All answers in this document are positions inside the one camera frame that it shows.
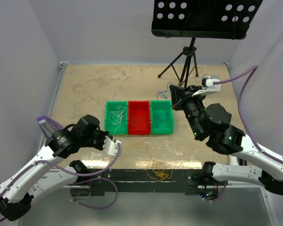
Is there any black music stand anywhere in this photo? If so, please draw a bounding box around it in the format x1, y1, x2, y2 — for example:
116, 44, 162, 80
151, 0, 262, 87

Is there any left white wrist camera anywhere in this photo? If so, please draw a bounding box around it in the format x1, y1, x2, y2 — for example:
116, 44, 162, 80
103, 136, 122, 156

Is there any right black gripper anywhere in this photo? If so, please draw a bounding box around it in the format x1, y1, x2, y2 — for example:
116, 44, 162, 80
170, 84, 207, 138

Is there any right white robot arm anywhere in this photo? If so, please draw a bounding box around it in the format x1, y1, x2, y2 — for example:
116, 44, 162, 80
169, 85, 283, 195

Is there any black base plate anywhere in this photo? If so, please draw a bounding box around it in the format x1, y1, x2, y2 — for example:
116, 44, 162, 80
72, 169, 225, 196

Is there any green plastic bin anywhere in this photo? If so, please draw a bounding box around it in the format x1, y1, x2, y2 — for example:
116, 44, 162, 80
150, 100, 174, 135
104, 101, 128, 135

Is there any white microphone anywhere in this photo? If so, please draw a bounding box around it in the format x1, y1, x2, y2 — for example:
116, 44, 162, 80
228, 155, 240, 166

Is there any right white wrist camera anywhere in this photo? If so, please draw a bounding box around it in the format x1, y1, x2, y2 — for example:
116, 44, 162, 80
192, 75, 221, 97

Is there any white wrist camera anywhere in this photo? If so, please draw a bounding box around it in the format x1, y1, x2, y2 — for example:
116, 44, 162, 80
103, 136, 122, 156
192, 75, 221, 97

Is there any red plastic bin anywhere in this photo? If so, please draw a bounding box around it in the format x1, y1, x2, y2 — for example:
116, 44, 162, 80
128, 101, 151, 135

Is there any purple holder block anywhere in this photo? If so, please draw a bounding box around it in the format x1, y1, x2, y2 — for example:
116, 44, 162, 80
37, 115, 63, 139

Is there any white cable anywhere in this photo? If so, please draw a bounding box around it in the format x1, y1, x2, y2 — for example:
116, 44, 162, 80
108, 105, 128, 125
113, 105, 128, 123

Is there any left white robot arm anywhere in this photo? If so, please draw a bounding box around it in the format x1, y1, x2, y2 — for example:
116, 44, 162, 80
0, 115, 120, 221

